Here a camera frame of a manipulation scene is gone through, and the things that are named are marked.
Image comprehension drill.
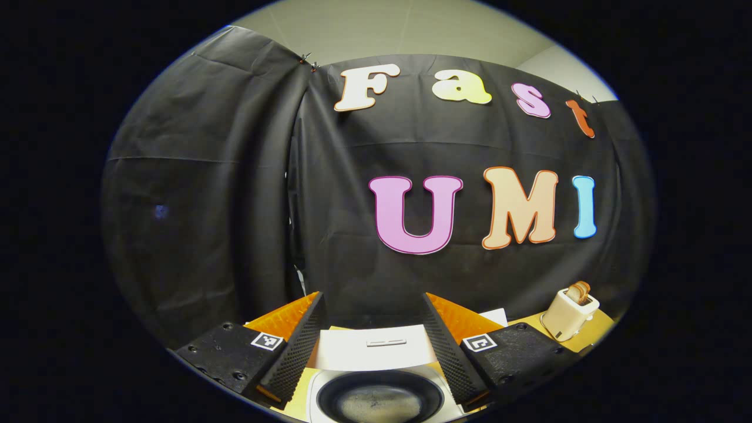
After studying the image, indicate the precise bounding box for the white rice cooker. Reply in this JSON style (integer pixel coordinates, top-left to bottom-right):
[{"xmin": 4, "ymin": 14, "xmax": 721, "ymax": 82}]
[{"xmin": 305, "ymin": 324, "xmax": 465, "ymax": 423}]

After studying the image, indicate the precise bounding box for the black backdrop cloth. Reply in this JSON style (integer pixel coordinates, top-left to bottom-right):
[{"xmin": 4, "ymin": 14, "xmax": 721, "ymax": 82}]
[{"xmin": 101, "ymin": 26, "xmax": 653, "ymax": 353}]

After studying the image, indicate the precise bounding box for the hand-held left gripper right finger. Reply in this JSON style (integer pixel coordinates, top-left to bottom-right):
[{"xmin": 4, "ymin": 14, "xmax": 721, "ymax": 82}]
[{"xmin": 421, "ymin": 292, "xmax": 579, "ymax": 412}]

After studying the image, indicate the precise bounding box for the white rice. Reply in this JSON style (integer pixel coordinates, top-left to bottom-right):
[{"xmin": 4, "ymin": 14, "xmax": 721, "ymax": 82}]
[{"xmin": 341, "ymin": 391, "xmax": 424, "ymax": 421}]

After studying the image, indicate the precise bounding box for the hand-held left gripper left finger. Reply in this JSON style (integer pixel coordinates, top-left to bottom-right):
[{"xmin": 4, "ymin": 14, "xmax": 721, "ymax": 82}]
[{"xmin": 170, "ymin": 291, "xmax": 327, "ymax": 411}]

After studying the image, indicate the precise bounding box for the white toaster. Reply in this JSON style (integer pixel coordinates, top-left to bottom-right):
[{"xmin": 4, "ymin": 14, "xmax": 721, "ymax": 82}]
[{"xmin": 540, "ymin": 288, "xmax": 600, "ymax": 343}]

